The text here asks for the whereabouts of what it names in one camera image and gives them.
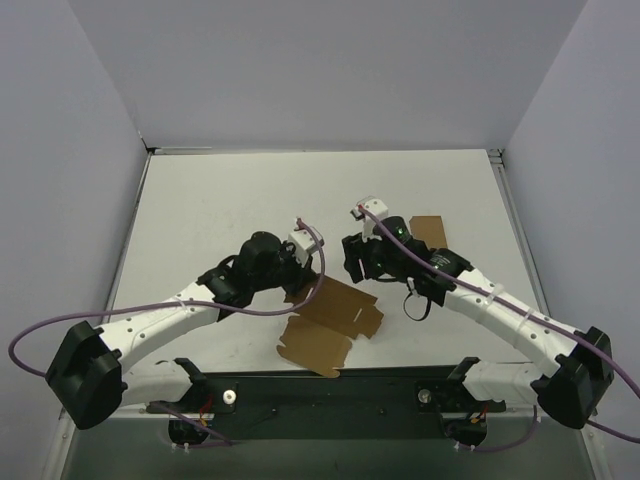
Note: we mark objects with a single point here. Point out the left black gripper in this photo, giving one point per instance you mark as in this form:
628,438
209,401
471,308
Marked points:
296,273

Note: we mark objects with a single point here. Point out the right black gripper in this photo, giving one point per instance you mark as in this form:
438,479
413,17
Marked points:
354,257

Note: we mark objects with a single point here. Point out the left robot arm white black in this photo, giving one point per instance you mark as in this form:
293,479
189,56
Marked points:
92,373

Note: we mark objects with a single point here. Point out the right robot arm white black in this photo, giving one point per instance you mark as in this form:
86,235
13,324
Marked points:
564,373

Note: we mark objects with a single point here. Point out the small folded cardboard box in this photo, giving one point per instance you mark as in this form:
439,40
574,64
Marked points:
430,230

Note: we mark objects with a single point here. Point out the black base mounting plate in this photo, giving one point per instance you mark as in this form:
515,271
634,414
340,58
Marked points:
398,403

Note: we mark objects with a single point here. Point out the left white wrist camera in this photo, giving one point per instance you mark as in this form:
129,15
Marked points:
306,240

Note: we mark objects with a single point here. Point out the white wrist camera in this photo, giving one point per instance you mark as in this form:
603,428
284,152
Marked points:
306,240
372,212

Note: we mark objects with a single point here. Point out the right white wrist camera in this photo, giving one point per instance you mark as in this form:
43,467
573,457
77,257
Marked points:
372,212

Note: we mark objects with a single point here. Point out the aluminium frame rail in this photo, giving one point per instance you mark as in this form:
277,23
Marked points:
497,164

